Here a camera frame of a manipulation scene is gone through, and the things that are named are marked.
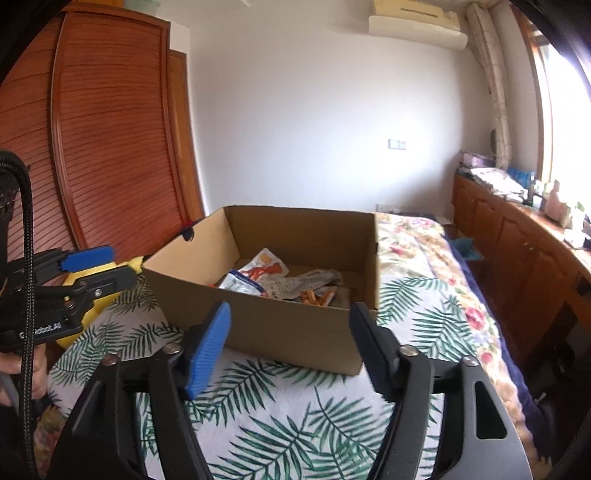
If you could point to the orange white snack bag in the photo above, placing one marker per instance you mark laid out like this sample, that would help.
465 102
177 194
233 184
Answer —
264 266

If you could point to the patterned window curtain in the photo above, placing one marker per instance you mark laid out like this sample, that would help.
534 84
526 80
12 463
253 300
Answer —
491 54

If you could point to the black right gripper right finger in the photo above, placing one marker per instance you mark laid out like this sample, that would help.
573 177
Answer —
397 372

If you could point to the person's left hand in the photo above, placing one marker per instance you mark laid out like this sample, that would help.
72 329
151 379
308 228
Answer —
11 364

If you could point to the pink kettle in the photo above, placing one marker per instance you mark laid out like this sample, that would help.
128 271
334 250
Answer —
556 208

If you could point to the folded floral cloth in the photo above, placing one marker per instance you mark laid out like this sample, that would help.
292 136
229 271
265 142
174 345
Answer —
499 183

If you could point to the leaf print cloth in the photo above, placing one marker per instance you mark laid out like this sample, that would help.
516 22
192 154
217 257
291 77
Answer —
257 418

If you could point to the white wall switch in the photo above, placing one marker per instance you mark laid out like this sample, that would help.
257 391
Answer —
397 144

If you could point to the wooden sideboard cabinet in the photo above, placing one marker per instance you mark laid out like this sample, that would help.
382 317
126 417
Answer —
535 284

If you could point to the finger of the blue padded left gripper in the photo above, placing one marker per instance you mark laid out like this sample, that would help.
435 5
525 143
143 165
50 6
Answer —
86 259

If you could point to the floral bed quilt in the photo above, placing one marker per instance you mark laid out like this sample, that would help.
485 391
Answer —
427 296

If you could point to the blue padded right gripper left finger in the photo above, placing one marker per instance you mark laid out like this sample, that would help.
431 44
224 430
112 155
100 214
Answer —
202 345

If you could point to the white long snack packet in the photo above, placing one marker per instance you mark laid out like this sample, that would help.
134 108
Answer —
288 288

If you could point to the wooden slatted wardrobe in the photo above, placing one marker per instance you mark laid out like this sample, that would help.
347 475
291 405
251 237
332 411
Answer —
97 107

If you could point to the wall air conditioner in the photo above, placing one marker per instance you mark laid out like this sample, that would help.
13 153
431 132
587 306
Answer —
419 22

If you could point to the brown cardboard box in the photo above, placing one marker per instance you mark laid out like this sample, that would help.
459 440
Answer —
289 275

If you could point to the white blue printed snack pouch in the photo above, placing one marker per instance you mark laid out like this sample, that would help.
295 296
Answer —
237 282

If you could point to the window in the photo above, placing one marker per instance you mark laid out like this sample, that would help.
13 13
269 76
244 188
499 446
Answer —
564 116

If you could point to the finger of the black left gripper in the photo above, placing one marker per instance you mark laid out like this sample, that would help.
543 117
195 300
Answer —
109 282

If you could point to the clear bag of snacks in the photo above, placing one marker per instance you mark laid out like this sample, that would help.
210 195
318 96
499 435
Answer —
328 296

